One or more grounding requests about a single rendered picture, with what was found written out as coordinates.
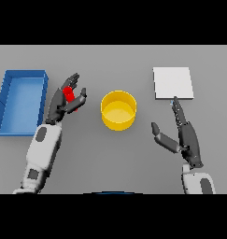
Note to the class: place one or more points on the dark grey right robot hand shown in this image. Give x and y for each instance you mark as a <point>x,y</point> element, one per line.
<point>189,140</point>

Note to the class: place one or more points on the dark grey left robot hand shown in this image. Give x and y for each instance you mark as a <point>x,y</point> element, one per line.
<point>58,104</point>

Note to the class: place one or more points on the red beaker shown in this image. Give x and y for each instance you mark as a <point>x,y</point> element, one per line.
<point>69,95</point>

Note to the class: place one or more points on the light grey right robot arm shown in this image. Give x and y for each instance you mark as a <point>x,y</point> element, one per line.
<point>196,182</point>

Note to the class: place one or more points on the pale square measuring scale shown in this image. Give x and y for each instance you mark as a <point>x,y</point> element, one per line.
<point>173,82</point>

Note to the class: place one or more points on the yellow bowl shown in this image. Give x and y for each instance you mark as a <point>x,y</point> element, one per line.
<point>118,109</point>

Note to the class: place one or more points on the blue tray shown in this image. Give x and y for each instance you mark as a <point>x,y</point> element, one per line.
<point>21,102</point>

